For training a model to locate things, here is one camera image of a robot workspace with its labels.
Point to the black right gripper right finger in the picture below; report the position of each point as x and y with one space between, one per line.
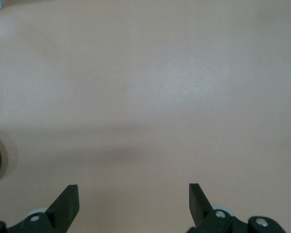
198 211

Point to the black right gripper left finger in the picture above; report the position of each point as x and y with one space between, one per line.
63 211

